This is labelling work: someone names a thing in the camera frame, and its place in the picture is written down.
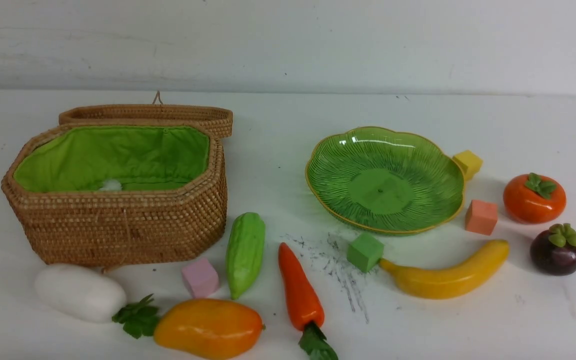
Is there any green glass leaf plate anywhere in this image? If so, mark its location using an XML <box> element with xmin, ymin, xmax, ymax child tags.
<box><xmin>304</xmin><ymin>126</ymin><xmax>466</xmax><ymax>236</ymax></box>

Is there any green foam cube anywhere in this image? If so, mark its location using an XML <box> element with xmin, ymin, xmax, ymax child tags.
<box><xmin>346</xmin><ymin>232</ymin><xmax>385</xmax><ymax>274</ymax></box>

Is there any dark purple mangosteen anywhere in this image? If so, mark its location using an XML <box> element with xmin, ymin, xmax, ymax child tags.
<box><xmin>530</xmin><ymin>223</ymin><xmax>576</xmax><ymax>276</ymax></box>

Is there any pink foam cube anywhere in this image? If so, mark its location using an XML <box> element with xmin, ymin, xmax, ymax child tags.
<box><xmin>181</xmin><ymin>257</ymin><xmax>220</xmax><ymax>298</ymax></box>

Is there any yellow banana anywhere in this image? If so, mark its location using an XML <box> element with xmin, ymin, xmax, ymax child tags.
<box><xmin>378</xmin><ymin>239</ymin><xmax>510</xmax><ymax>300</ymax></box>

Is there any salmon foam cube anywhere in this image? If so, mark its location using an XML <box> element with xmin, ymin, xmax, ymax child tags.
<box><xmin>464</xmin><ymin>199</ymin><xmax>498</xmax><ymax>236</ymax></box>

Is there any woven wicker basket green lining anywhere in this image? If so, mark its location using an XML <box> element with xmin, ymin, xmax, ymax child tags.
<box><xmin>1</xmin><ymin>123</ymin><xmax>228</xmax><ymax>267</ymax></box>

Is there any yellow foam cube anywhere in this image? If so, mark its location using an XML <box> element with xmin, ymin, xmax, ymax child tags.
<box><xmin>452</xmin><ymin>150</ymin><xmax>483</xmax><ymax>182</ymax></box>

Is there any orange yellow mango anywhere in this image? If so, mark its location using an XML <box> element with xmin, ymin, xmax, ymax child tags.
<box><xmin>153</xmin><ymin>298</ymin><xmax>265</xmax><ymax>360</ymax></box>

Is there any orange carrot with leaves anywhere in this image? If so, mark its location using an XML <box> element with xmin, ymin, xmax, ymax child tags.
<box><xmin>278</xmin><ymin>243</ymin><xmax>339</xmax><ymax>360</ymax></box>

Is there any light green bitter gourd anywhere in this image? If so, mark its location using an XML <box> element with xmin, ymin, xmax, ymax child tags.
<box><xmin>225</xmin><ymin>212</ymin><xmax>266</xmax><ymax>300</ymax></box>

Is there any orange persimmon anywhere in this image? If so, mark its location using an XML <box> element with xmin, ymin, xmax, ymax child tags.
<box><xmin>502</xmin><ymin>172</ymin><xmax>567</xmax><ymax>224</ymax></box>

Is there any woven wicker basket lid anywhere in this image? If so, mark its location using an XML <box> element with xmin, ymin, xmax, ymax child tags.
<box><xmin>58</xmin><ymin>91</ymin><xmax>234</xmax><ymax>139</ymax></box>

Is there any white radish with leaves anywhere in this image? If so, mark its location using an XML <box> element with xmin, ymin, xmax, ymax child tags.
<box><xmin>34</xmin><ymin>263</ymin><xmax>159</xmax><ymax>338</ymax></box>

